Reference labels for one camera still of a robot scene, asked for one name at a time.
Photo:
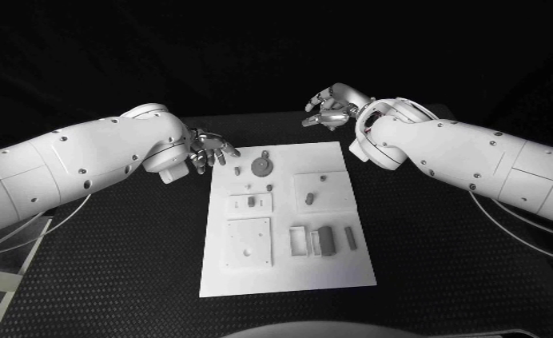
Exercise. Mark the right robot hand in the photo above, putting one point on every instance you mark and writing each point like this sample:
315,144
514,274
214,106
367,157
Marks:
338,116

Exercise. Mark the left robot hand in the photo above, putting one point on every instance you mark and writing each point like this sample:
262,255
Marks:
210,146

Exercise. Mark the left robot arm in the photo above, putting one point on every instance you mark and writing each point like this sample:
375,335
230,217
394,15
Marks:
96,152

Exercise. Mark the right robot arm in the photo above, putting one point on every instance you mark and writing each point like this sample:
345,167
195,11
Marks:
454,149

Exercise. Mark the white task board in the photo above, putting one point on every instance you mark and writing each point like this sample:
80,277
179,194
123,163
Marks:
286,272

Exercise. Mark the grey gear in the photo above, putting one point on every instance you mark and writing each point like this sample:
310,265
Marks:
262,166

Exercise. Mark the grey oval plug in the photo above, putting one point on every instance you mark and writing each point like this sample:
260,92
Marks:
309,198

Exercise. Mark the long thin grey bar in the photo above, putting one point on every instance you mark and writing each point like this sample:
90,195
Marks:
351,238

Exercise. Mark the large grey cylinder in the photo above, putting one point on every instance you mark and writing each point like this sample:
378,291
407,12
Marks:
328,240

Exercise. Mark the clear plastic panel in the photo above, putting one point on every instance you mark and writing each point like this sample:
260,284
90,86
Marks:
22,254

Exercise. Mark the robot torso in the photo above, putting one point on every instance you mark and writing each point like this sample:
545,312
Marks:
346,332

